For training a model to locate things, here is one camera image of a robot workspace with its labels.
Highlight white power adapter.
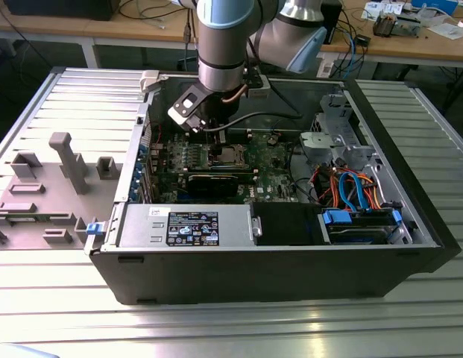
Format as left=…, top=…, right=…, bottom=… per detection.
left=315, top=55, right=335, bottom=78

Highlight wooden desk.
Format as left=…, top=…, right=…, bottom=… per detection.
left=0, top=0, right=463, bottom=70

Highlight blue data wire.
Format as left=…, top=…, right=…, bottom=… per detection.
left=338, top=170, right=370, bottom=213

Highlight beige case latch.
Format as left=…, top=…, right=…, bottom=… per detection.
left=139, top=69, right=162, bottom=94

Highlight green motherboard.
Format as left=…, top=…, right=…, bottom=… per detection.
left=148, top=128, right=303, bottom=204

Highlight blue cardboard box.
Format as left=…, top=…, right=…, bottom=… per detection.
left=409, top=0, right=459, bottom=16

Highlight black graphics card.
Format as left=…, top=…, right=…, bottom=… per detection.
left=186, top=172, right=240, bottom=199

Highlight orange power wires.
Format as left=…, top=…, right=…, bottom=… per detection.
left=312, top=166, right=383, bottom=210

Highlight black open PC case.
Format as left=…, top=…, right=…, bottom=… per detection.
left=84, top=69, right=462, bottom=307

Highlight black plastic shroud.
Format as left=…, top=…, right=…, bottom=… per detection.
left=251, top=203, right=325, bottom=247

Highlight CPU socket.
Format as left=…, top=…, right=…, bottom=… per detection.
left=203, top=142, right=251, bottom=169

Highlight metal socket cover frame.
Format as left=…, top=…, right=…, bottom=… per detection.
left=205, top=143, right=251, bottom=168

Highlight metal CPU cooler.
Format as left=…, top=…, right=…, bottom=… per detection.
left=372, top=10, right=395, bottom=38

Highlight hard disk in blue carrier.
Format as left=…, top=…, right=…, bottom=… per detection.
left=319, top=208, right=403, bottom=246

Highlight silver CPU plate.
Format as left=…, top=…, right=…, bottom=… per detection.
left=218, top=146, right=242, bottom=164

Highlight black upright device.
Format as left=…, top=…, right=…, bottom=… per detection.
left=322, top=0, right=344, bottom=45

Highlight grey parts rack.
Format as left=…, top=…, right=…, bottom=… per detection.
left=0, top=131, right=125, bottom=251

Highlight white paper sheet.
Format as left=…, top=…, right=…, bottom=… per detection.
left=361, top=1, right=406, bottom=22

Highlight silver power supply unit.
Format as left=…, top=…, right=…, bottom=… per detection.
left=117, top=204, right=253, bottom=249

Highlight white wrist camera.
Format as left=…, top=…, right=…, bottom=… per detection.
left=167, top=84, right=212, bottom=134
left=245, top=74, right=271, bottom=98

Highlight silver metal drive cage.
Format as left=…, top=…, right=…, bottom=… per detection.
left=300, top=92, right=381, bottom=176

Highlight clear plastic bag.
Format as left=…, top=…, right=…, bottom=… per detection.
left=428, top=22, right=463, bottom=40

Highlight black RAM slot row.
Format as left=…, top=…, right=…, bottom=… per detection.
left=189, top=126, right=253, bottom=145
left=186, top=166, right=259, bottom=183

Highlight black camera cable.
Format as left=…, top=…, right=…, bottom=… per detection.
left=201, top=80, right=303, bottom=132

